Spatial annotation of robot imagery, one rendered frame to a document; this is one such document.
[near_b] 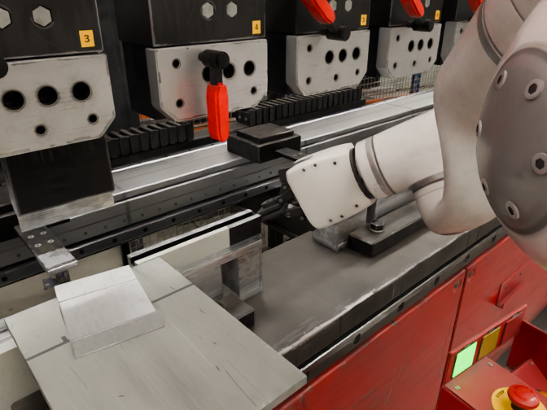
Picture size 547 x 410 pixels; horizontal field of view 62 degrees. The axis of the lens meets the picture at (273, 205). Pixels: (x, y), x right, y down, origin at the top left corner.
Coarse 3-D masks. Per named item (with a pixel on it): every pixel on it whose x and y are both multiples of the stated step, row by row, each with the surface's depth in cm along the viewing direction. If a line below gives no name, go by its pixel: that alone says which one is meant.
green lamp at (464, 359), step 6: (468, 348) 66; (474, 348) 67; (462, 354) 66; (468, 354) 67; (462, 360) 67; (468, 360) 68; (456, 366) 66; (462, 366) 68; (468, 366) 69; (456, 372) 67
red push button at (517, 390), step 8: (520, 384) 64; (512, 392) 62; (520, 392) 62; (528, 392) 62; (512, 400) 61; (520, 400) 61; (528, 400) 61; (536, 400) 61; (520, 408) 62; (528, 408) 60
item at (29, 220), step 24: (72, 144) 47; (96, 144) 48; (24, 168) 44; (48, 168) 46; (72, 168) 47; (96, 168) 49; (24, 192) 45; (48, 192) 46; (72, 192) 48; (96, 192) 50; (24, 216) 47; (48, 216) 48; (72, 216) 50
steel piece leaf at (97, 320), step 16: (112, 288) 51; (128, 288) 51; (64, 304) 49; (80, 304) 49; (96, 304) 49; (112, 304) 49; (128, 304) 49; (144, 304) 49; (64, 320) 46; (80, 320) 46; (96, 320) 46; (112, 320) 46; (128, 320) 46; (144, 320) 44; (160, 320) 45; (80, 336) 44; (96, 336) 42; (112, 336) 43; (128, 336) 44; (80, 352) 42
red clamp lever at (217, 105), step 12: (204, 60) 48; (216, 60) 46; (228, 60) 47; (216, 72) 47; (216, 84) 48; (216, 96) 48; (216, 108) 49; (228, 108) 50; (216, 120) 49; (228, 120) 50; (216, 132) 50; (228, 132) 50
